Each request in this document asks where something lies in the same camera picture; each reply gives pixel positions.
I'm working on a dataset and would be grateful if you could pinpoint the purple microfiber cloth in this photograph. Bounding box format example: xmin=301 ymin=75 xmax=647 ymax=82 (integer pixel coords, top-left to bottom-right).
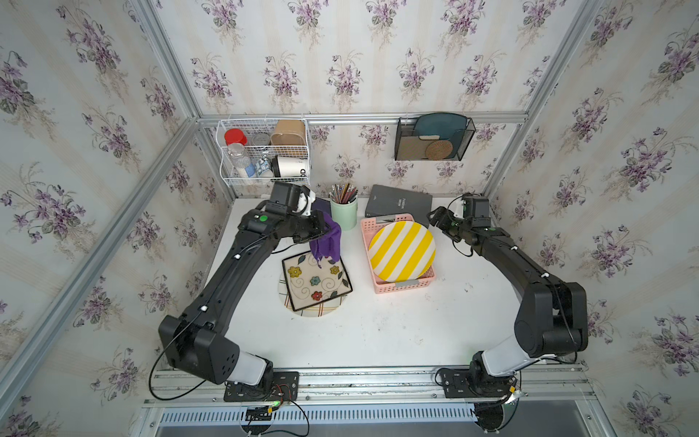
xmin=309 ymin=212 xmax=342 ymax=262

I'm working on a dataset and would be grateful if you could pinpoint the square floral black-rimmed plate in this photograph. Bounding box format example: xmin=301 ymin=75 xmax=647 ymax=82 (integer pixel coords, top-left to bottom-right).
xmin=281 ymin=251 xmax=353 ymax=311

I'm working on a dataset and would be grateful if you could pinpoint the round yellow striped plate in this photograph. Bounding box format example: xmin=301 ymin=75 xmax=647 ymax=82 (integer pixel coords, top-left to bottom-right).
xmin=368 ymin=220 xmax=436 ymax=283

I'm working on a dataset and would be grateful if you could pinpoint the round plaid-striped white plate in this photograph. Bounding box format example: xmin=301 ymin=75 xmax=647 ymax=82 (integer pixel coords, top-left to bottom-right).
xmin=278 ymin=276 xmax=347 ymax=318

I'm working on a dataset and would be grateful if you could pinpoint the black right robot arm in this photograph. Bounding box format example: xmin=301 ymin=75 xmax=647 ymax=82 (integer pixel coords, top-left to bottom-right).
xmin=428 ymin=207 xmax=589 ymax=378

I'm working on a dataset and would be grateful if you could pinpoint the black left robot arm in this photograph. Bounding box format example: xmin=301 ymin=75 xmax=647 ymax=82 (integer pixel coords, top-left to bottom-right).
xmin=158 ymin=209 xmax=329 ymax=386

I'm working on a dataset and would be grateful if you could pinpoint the teal plate in organizer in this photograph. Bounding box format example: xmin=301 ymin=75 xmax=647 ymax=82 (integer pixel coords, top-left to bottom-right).
xmin=413 ymin=112 xmax=470 ymax=160

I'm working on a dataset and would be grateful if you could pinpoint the dark blue paperback book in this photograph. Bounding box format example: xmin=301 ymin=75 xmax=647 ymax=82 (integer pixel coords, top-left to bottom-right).
xmin=311 ymin=198 xmax=331 ymax=216

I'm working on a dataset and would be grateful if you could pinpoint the mint green pencil cup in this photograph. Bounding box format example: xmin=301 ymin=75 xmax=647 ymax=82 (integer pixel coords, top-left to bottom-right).
xmin=331 ymin=200 xmax=358 ymax=231

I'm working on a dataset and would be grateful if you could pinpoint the coloured pencils bundle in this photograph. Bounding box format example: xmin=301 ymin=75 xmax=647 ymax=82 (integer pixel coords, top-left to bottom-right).
xmin=329 ymin=183 xmax=359 ymax=205

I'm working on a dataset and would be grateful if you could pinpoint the white cylindrical cup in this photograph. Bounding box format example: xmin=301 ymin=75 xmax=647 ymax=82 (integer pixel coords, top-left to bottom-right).
xmin=271 ymin=155 xmax=309 ymax=178

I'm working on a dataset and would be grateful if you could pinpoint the pink perforated plastic basket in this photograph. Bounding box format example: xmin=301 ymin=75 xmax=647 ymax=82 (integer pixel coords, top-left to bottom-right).
xmin=360 ymin=214 xmax=436 ymax=294

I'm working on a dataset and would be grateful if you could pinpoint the dark grey notebook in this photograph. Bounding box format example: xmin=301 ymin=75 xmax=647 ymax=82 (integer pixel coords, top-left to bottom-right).
xmin=365 ymin=185 xmax=433 ymax=227

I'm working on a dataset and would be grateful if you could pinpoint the round cork coaster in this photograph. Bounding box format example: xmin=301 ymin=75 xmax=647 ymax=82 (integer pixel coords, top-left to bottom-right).
xmin=425 ymin=139 xmax=453 ymax=160

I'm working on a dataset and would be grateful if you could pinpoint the clear plastic bottle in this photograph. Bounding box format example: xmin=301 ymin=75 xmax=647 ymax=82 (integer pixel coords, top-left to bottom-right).
xmin=227 ymin=143 xmax=257 ymax=178

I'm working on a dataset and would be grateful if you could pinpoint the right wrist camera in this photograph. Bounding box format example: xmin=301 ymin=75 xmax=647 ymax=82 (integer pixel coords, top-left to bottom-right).
xmin=462 ymin=193 xmax=490 ymax=220

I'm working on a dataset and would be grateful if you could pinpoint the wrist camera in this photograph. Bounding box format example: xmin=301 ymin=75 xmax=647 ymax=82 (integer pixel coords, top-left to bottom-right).
xmin=462 ymin=193 xmax=490 ymax=220
xmin=266 ymin=182 xmax=316 ymax=216

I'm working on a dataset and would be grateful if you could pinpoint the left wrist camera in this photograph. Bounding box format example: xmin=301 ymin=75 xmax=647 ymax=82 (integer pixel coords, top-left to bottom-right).
xmin=266 ymin=182 xmax=316 ymax=216

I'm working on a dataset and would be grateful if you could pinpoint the black mesh wall organizer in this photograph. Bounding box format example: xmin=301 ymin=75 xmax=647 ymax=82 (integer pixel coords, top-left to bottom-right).
xmin=394 ymin=117 xmax=476 ymax=161

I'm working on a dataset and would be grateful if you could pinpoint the white wire wall basket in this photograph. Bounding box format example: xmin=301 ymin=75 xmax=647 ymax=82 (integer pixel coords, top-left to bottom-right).
xmin=216 ymin=117 xmax=311 ymax=188

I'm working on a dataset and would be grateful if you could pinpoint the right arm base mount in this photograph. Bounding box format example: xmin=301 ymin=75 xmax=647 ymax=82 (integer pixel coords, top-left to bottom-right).
xmin=434 ymin=367 xmax=518 ymax=400

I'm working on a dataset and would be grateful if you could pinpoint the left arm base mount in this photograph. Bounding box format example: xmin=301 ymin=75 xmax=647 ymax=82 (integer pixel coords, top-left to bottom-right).
xmin=223 ymin=370 xmax=300 ymax=402

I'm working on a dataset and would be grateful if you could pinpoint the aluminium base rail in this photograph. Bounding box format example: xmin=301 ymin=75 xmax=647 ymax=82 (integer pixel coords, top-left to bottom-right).
xmin=130 ymin=362 xmax=613 ymax=436

